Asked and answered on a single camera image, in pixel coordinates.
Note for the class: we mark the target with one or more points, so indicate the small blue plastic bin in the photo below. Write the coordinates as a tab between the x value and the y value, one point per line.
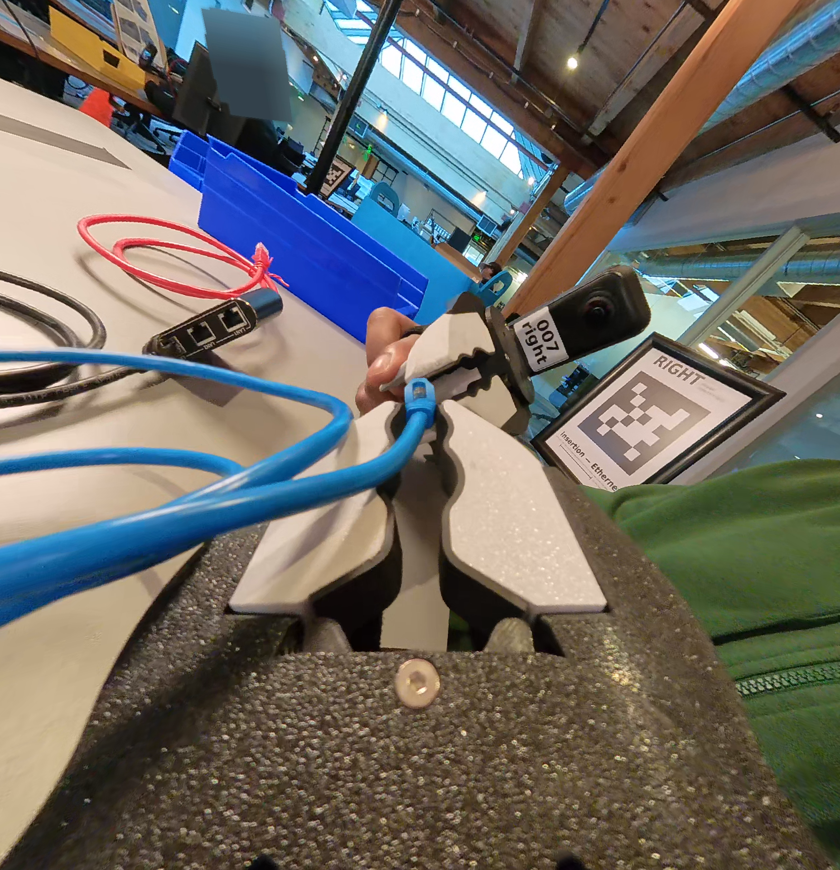
189	160

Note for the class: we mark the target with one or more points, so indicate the black pole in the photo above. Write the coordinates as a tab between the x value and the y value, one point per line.
352	102

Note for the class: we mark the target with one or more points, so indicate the silver air duct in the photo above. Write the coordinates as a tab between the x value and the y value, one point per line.
787	47

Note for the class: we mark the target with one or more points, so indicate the person's right hand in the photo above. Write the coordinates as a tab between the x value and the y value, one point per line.
382	340

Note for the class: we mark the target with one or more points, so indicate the white poster board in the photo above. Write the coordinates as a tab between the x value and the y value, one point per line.
138	30

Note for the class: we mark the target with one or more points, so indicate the orange traffic cone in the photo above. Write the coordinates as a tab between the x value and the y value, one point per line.
96	109

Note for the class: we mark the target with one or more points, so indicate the black framed tag sign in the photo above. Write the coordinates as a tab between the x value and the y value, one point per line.
664	408

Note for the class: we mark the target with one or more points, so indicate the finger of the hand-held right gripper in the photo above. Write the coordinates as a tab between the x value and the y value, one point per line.
447	343
481	401

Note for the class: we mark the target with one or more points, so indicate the long blue plastic bin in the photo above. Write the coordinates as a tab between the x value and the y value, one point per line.
291	231

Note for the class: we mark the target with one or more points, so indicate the light blue partition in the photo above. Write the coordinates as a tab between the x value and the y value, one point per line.
399	231

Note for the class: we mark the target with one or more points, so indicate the yellow case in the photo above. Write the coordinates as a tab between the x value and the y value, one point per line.
87	44

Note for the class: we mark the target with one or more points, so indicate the small tag board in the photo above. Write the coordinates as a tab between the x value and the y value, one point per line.
340	177

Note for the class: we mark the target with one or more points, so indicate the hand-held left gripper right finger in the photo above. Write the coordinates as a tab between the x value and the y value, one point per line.
515	530

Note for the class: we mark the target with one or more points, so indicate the wooden post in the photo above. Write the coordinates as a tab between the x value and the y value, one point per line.
651	149

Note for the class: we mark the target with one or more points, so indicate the grey tape strip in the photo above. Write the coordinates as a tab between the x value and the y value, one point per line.
53	139

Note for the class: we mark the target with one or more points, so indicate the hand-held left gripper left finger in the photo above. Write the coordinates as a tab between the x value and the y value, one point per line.
311	537

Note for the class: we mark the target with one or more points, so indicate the black monitor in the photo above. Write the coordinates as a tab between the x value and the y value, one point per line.
189	95

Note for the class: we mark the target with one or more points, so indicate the black ethernet adapter box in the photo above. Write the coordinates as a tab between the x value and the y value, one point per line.
202	333

